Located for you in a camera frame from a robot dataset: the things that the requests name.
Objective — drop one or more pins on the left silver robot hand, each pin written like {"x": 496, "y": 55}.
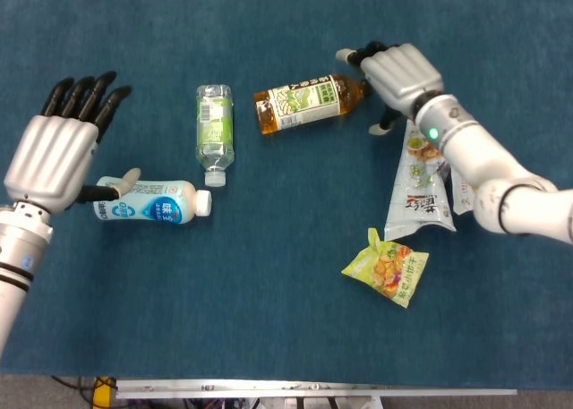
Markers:
{"x": 53, "y": 158}

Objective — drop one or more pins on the white milk drink bottle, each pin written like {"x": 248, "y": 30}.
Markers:
{"x": 156, "y": 205}

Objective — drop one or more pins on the clear water bottle green label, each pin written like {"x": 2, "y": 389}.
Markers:
{"x": 215, "y": 131}

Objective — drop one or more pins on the brown tea bottle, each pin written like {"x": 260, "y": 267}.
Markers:
{"x": 309, "y": 102}

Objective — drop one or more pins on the yellow-green chip bag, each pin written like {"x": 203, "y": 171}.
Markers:
{"x": 389, "y": 270}

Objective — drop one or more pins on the long white snack bag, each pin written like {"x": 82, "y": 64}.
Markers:
{"x": 418, "y": 190}

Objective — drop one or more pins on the square white cake packet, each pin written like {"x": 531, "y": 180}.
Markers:
{"x": 463, "y": 194}

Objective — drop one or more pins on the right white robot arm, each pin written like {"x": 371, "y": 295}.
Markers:
{"x": 488, "y": 167}

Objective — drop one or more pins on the yellow plastic part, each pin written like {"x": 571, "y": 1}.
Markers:
{"x": 105, "y": 393}

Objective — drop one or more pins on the blue felt table cloth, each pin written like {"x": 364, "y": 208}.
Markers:
{"x": 268, "y": 337}

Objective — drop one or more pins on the aluminium frame rail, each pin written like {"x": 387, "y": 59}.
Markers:
{"x": 313, "y": 389}

